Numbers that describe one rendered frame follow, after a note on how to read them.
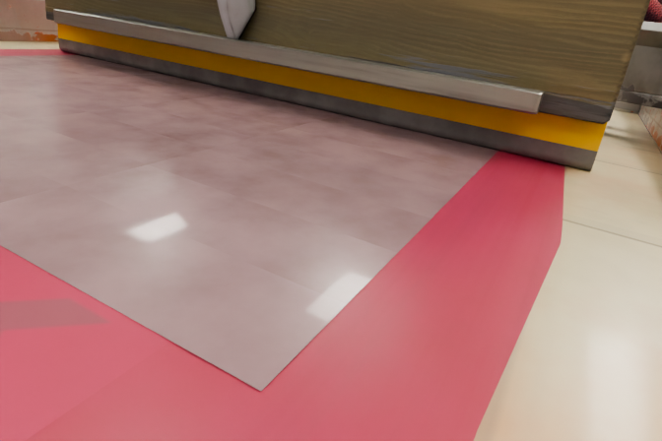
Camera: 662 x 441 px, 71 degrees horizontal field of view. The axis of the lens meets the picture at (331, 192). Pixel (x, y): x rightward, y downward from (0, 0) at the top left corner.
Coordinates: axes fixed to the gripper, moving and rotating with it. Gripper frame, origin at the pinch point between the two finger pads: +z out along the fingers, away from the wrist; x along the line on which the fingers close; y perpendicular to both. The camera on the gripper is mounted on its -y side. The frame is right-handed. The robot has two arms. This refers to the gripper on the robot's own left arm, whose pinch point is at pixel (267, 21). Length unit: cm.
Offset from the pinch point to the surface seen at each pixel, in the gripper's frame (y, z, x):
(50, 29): 26.8, 2.8, -2.2
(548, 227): -18.9, 5.5, 9.5
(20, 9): 26.7, 1.2, 0.4
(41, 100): 4.3, 4.8, 12.3
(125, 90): 5.0, 4.7, 6.9
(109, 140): -3.0, 5.0, 14.0
